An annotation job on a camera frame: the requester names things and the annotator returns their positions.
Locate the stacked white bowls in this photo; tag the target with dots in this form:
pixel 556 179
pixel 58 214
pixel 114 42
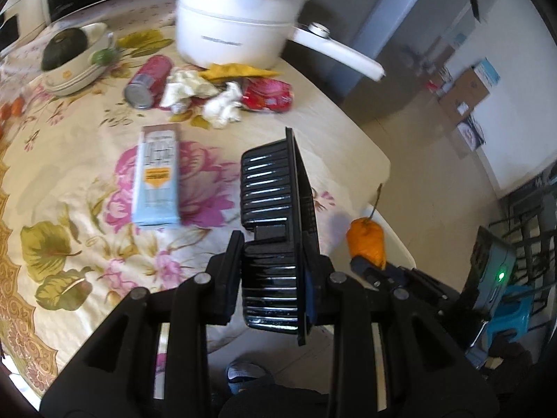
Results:
pixel 81 71

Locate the crumpled cream paper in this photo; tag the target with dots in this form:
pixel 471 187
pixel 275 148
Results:
pixel 182 86

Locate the light blue milk carton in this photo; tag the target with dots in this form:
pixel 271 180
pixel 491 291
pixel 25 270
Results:
pixel 155 192

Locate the white electric pot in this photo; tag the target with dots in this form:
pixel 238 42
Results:
pixel 255 32

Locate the crumpled white tissue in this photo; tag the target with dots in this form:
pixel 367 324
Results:
pixel 225 108

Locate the dark green avocado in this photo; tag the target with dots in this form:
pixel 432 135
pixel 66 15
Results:
pixel 63 47

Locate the green lime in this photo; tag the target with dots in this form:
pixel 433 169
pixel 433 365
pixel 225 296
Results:
pixel 104 57

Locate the orange peel with stem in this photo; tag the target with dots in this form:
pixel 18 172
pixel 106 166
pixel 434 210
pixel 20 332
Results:
pixel 365 237

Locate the grey refrigerator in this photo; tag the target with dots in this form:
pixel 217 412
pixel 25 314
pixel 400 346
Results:
pixel 364 25

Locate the yellow wrapper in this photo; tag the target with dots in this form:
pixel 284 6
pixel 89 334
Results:
pixel 220 72

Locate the black plastic tray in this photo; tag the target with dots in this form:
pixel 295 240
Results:
pixel 276 203

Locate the crushed red soda can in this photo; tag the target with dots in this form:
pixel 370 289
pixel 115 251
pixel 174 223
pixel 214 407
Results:
pixel 262 94

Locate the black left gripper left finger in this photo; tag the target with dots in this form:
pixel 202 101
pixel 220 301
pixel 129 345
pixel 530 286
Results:
pixel 227 276

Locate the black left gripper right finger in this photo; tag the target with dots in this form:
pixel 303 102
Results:
pixel 318 289

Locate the cardboard boxes on floor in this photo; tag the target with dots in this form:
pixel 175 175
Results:
pixel 460 96

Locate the floral tablecloth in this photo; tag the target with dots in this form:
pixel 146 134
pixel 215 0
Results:
pixel 69 249

